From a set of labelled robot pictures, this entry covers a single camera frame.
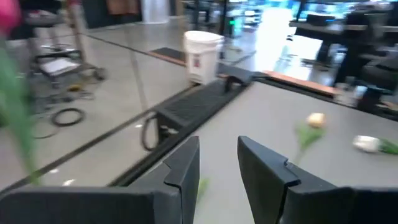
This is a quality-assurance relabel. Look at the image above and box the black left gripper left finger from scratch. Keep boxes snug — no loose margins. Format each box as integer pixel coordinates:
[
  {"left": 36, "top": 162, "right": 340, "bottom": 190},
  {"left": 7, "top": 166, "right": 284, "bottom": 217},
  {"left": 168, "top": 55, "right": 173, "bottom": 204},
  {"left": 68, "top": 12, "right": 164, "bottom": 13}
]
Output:
[{"left": 129, "top": 136, "right": 200, "bottom": 224}]

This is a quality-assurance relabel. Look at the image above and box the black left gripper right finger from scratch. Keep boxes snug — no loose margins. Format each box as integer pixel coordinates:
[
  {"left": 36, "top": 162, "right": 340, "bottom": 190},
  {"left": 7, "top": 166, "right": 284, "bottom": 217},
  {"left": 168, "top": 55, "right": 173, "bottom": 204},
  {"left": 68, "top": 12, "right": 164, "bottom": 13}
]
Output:
[{"left": 238, "top": 136, "right": 336, "bottom": 224}]

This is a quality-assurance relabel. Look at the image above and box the red artificial tulip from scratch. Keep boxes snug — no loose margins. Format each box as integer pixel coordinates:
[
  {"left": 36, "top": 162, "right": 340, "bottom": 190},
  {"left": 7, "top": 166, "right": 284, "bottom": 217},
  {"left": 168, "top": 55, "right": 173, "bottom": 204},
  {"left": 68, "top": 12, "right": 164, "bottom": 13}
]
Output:
[{"left": 0, "top": 0, "right": 43, "bottom": 186}]

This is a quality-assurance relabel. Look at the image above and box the wooden table side board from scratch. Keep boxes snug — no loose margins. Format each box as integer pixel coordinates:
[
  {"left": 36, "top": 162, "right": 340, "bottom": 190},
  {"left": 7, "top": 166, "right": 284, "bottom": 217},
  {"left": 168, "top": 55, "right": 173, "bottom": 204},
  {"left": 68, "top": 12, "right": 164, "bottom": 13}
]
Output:
[{"left": 264, "top": 70, "right": 343, "bottom": 97}]

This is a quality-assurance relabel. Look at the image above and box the white artificial tulip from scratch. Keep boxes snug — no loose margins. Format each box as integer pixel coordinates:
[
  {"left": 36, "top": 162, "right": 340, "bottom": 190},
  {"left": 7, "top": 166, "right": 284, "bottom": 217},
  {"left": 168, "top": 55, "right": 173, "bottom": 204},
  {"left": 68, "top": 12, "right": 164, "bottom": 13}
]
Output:
[{"left": 352, "top": 134, "right": 398, "bottom": 156}]

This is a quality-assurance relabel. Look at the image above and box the white plastic bin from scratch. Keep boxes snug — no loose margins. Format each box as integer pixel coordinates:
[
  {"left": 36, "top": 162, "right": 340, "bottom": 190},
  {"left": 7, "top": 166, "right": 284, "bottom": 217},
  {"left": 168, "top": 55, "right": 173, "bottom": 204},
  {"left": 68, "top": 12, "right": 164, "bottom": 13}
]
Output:
[{"left": 182, "top": 30, "right": 225, "bottom": 85}]

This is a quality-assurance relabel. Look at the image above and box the black background desk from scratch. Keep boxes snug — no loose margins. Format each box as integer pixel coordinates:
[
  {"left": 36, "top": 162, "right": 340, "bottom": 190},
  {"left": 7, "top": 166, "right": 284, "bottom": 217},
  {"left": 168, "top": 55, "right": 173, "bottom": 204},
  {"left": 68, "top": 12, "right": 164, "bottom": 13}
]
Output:
[{"left": 289, "top": 12, "right": 398, "bottom": 85}]

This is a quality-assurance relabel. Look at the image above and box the metal wheeled cart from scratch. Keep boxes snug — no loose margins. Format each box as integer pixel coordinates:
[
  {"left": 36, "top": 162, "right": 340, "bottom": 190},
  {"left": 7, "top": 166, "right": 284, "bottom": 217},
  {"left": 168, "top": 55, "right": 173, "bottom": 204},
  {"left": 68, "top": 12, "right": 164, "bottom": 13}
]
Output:
[{"left": 26, "top": 12, "right": 108, "bottom": 90}]

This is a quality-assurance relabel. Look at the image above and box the black computer cable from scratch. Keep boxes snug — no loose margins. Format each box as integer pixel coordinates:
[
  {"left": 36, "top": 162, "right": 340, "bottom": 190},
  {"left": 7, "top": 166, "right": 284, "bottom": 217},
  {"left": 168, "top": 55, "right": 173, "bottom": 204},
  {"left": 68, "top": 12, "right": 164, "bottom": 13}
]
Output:
[{"left": 141, "top": 114, "right": 161, "bottom": 152}]

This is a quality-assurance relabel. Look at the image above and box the coiled black floor cable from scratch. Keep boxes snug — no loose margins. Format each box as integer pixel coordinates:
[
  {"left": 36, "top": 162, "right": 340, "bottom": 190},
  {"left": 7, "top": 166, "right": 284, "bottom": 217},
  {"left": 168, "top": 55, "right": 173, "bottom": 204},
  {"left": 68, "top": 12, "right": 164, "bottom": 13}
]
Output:
[{"left": 50, "top": 107, "right": 86, "bottom": 128}]

